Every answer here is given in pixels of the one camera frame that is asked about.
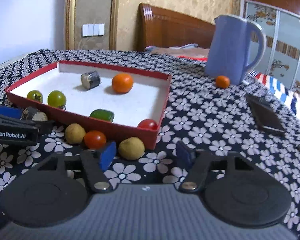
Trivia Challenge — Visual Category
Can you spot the red cherry tomato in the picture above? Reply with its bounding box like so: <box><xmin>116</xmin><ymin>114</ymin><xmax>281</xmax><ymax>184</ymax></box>
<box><xmin>137</xmin><ymin>119</ymin><xmax>158</xmax><ymax>130</ymax></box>
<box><xmin>84</xmin><ymin>130</ymin><xmax>107</xmax><ymax>149</ymax></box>

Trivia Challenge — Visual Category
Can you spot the green tomato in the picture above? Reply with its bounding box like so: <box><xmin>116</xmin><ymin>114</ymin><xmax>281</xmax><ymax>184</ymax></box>
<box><xmin>26</xmin><ymin>90</ymin><xmax>43</xmax><ymax>103</ymax></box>
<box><xmin>47</xmin><ymin>90</ymin><xmax>66</xmax><ymax>109</ymax></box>

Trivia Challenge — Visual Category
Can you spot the tan longan fruit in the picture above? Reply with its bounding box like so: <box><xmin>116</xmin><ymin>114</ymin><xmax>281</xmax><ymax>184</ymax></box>
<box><xmin>64</xmin><ymin>124</ymin><xmax>86</xmax><ymax>144</ymax></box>
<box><xmin>119</xmin><ymin>137</ymin><xmax>145</xmax><ymax>160</ymax></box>

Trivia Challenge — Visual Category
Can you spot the large orange mandarin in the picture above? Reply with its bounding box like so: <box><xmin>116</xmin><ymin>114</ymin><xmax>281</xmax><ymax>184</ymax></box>
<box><xmin>111</xmin><ymin>73</ymin><xmax>134</xmax><ymax>94</ymax></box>

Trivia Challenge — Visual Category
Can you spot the floral navy tablecloth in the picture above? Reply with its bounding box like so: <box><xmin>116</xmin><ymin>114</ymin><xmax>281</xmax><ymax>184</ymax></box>
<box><xmin>0</xmin><ymin>49</ymin><xmax>300</xmax><ymax>236</ymax></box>

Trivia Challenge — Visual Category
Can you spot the red shallow cardboard tray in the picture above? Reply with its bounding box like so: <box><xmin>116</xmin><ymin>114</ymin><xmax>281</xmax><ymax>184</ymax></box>
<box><xmin>5</xmin><ymin>61</ymin><xmax>171</xmax><ymax>150</ymax></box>

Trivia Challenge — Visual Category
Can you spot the black smartphone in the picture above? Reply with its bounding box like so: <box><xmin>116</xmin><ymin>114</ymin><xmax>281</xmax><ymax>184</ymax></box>
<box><xmin>245</xmin><ymin>94</ymin><xmax>285</xmax><ymax>136</ymax></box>

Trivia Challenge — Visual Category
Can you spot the small orange by pitcher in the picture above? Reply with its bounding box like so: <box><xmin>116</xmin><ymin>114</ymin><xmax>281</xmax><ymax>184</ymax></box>
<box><xmin>215</xmin><ymin>75</ymin><xmax>230</xmax><ymax>89</ymax></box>

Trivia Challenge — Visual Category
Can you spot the blue ceramic pitcher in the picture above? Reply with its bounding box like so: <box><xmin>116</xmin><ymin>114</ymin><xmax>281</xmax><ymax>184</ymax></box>
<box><xmin>205</xmin><ymin>15</ymin><xmax>266</xmax><ymax>85</ymax></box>

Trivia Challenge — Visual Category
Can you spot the wooden bed headboard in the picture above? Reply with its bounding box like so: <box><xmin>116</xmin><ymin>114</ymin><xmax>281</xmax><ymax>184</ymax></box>
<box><xmin>137</xmin><ymin>3</ymin><xmax>215</xmax><ymax>51</ymax></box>

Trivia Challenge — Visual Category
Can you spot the wardrobe with sliding doors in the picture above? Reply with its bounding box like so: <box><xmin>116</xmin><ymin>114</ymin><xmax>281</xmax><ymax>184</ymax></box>
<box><xmin>244</xmin><ymin>0</ymin><xmax>300</xmax><ymax>94</ymax></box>

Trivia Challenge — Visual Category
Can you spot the white wall switch panel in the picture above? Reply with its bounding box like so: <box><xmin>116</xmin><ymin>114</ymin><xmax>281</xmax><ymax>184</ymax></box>
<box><xmin>82</xmin><ymin>23</ymin><xmax>105</xmax><ymax>37</ymax></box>

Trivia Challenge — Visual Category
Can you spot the gold picture frame moulding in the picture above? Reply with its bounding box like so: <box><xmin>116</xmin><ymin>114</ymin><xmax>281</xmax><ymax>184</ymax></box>
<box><xmin>64</xmin><ymin>0</ymin><xmax>119</xmax><ymax>50</ymax></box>

